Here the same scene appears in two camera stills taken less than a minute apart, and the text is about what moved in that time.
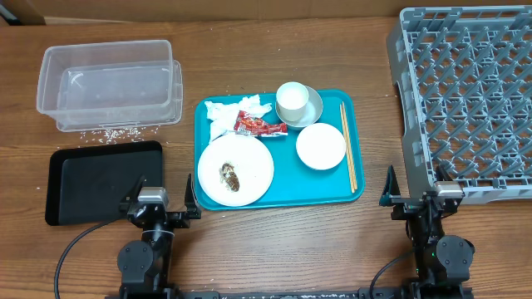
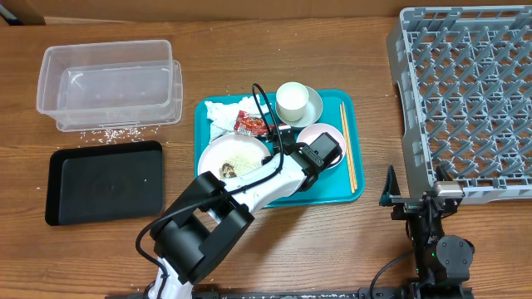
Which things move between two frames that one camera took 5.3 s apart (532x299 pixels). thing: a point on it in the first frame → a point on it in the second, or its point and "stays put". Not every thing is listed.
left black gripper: x=183 y=219 → x=268 y=156
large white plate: x=249 y=159 stays put
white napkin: x=223 y=116 stays put
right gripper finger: x=441 y=174 stays put
